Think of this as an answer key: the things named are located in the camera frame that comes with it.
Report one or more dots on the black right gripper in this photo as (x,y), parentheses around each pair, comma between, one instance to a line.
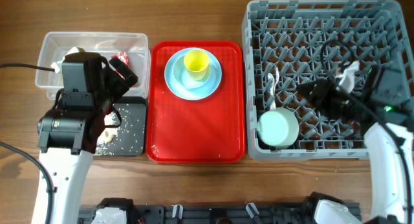
(323,91)

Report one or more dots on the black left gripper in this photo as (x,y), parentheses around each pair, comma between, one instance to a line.
(120,85)

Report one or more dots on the red strawberry cake wrapper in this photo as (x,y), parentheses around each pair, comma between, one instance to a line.
(121,59)

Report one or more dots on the white plastic fork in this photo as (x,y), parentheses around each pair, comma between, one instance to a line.
(273,79)

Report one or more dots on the green bowl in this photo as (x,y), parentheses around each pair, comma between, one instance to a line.
(278,128)

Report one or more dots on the white napkin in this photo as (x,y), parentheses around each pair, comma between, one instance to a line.
(57,66)

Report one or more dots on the white plastic spoon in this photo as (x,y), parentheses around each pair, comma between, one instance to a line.
(346,76)

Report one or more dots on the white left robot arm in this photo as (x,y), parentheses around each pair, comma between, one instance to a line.
(69,131)

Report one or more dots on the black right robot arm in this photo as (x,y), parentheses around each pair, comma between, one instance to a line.
(388,135)

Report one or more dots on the grey dishwasher rack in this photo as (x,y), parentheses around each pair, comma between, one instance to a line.
(304,40)

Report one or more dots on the rice and peanut waste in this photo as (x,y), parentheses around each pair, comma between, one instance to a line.
(111,136)

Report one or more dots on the black waste bin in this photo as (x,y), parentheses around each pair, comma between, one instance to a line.
(132,127)

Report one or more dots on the light blue small bowl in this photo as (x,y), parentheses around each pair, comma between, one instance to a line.
(183,78)

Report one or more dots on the light blue plate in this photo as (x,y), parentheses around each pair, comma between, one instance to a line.
(194,94)

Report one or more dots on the clear plastic storage box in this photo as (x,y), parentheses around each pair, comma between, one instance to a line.
(136,45)

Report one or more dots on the yellow cup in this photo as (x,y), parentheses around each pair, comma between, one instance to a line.
(197,63)

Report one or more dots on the red plastic tray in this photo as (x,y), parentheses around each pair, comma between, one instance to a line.
(210,130)

